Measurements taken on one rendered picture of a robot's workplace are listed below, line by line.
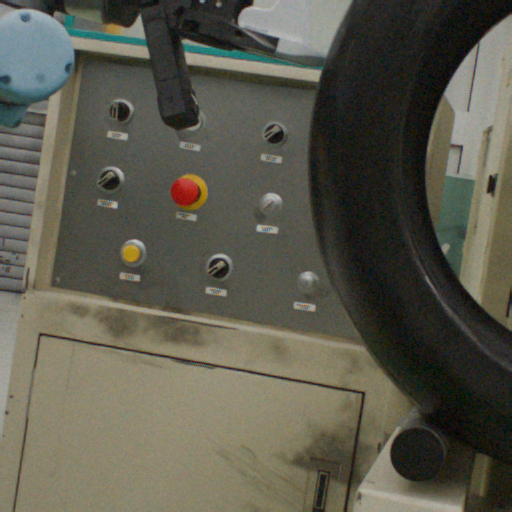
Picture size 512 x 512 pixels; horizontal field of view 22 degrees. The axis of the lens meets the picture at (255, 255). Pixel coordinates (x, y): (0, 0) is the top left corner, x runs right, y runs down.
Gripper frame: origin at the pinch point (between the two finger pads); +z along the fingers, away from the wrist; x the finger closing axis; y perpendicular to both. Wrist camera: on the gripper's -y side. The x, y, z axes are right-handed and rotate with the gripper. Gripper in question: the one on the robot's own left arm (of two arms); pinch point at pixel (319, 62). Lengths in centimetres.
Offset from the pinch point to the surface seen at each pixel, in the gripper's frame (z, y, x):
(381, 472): 15.8, -33.7, -2.6
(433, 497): 20.8, -33.0, -8.6
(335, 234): 7.0, -14.2, -9.3
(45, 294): -41, -37, 61
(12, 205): -356, -101, 840
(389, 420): 13.7, -33.5, 23.9
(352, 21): 3.3, 3.4, -8.5
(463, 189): -30, 5, 892
